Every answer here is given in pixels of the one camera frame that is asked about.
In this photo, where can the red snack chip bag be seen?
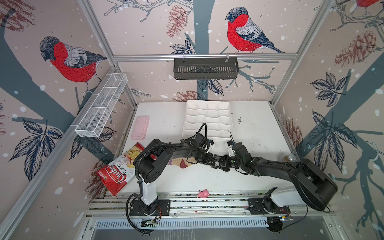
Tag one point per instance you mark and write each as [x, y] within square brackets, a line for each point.
[120, 171]

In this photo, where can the horizontal aluminium back bar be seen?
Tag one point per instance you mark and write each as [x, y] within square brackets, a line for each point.
[164, 58]

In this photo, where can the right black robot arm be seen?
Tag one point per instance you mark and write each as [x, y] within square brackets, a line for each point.
[314, 187]

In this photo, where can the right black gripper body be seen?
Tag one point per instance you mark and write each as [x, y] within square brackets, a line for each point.
[235, 162]

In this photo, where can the pink rectangular case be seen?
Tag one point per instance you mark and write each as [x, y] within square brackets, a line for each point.
[140, 128]

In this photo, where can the white wire mesh shelf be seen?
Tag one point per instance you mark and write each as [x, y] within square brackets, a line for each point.
[99, 112]

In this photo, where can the small pink toy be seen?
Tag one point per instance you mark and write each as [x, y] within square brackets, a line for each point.
[203, 194]

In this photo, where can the beige maroon striped sock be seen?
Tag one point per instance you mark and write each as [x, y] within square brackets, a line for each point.
[182, 162]

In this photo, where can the black hanging wall basket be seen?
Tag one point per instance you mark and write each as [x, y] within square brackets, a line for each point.
[206, 68]

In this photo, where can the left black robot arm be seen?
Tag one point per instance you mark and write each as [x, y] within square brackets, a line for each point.
[151, 163]

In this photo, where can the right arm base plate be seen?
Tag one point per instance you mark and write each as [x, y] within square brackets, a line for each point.
[265, 205]

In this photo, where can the white compartment organizer tray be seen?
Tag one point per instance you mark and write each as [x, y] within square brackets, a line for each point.
[216, 115]

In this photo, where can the aluminium front rail frame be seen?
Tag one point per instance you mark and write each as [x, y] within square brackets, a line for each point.
[218, 204]

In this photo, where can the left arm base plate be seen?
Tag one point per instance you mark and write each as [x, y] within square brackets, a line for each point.
[157, 208]

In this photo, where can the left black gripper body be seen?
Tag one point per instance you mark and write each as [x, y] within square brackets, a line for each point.
[203, 157]

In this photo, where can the amber jar with lid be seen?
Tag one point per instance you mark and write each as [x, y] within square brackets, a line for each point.
[290, 158]

